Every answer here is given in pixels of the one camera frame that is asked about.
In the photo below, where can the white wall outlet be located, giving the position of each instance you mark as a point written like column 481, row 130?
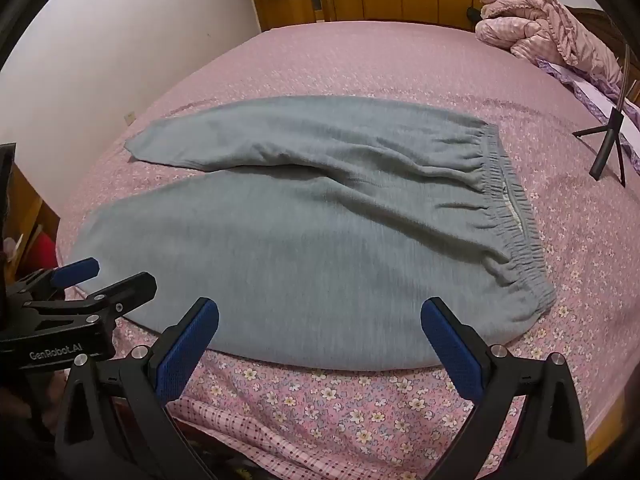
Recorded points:
column 129, row 118

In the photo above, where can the dark wooden headboard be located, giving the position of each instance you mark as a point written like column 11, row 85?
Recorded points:
column 597, row 17

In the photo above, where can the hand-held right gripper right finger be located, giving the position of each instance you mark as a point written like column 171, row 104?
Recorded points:
column 450, row 355

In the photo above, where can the purple floral pillow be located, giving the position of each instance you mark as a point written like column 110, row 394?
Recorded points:
column 565, row 72

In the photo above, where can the bed with pink floral sheet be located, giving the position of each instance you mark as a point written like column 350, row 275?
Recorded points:
column 350, row 60

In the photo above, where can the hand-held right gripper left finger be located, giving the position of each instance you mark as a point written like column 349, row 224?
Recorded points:
column 190, row 350

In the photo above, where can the red object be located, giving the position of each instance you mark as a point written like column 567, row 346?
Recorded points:
column 45, row 252

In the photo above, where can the pink quilt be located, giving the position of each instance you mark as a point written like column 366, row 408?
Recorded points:
column 530, row 25

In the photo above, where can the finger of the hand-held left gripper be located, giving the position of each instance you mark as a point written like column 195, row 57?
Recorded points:
column 75, row 271
column 130, row 287

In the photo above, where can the wooden nightstand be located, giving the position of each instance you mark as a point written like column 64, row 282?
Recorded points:
column 30, row 200

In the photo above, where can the grey pants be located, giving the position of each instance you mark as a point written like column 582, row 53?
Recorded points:
column 300, row 240

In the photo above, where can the black tripod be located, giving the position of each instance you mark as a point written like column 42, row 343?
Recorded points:
column 607, row 142

